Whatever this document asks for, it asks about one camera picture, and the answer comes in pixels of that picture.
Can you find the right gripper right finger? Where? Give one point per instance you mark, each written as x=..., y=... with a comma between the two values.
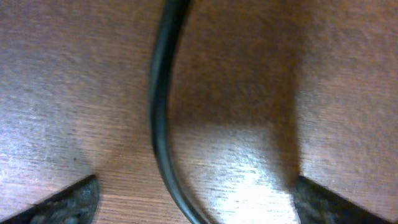
x=317, y=205

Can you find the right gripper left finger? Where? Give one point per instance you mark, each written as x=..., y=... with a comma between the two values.
x=76, y=204

